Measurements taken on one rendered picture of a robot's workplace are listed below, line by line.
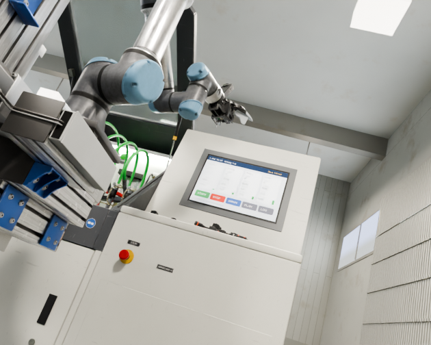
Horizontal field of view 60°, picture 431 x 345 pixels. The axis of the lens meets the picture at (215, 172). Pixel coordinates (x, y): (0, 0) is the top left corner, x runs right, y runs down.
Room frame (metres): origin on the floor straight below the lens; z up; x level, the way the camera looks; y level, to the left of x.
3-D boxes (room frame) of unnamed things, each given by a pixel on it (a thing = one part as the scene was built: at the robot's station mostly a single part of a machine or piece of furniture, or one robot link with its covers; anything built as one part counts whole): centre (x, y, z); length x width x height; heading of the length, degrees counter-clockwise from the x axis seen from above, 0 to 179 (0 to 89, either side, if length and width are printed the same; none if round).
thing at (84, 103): (0.98, 0.41, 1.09); 0.15 x 0.15 x 0.10
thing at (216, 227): (1.43, -0.10, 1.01); 0.23 x 0.11 x 0.06; 76
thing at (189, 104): (1.13, 0.17, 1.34); 0.11 x 0.08 x 0.11; 56
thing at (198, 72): (1.12, 0.15, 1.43); 0.11 x 0.08 x 0.09; 146
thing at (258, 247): (1.44, -0.06, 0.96); 0.70 x 0.22 x 0.03; 76
